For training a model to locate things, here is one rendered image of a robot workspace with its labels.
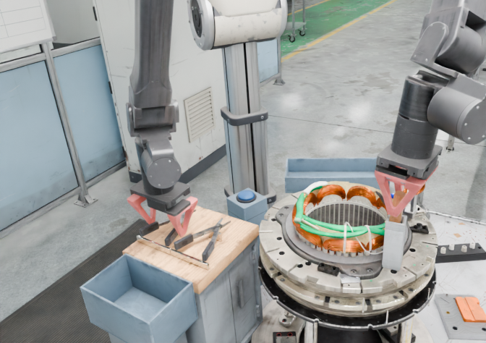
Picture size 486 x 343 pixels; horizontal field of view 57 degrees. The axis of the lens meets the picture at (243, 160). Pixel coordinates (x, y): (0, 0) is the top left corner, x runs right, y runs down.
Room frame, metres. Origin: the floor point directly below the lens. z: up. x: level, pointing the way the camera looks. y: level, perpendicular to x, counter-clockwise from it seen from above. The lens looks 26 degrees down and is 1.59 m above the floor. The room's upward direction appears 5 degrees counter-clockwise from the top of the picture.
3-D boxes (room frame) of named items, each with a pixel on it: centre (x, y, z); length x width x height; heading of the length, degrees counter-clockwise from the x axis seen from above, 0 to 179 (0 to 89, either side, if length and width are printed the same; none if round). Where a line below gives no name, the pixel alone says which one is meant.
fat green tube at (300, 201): (0.70, -0.11, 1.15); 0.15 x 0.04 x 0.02; 149
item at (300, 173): (0.98, -0.23, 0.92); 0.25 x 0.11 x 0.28; 81
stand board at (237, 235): (0.73, 0.11, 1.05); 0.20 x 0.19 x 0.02; 144
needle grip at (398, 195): (0.57, -0.23, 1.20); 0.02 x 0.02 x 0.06
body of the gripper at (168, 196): (0.74, 0.16, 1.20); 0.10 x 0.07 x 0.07; 55
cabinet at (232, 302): (0.73, 0.11, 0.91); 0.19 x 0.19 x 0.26; 54
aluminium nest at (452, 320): (0.73, -0.47, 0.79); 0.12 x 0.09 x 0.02; 171
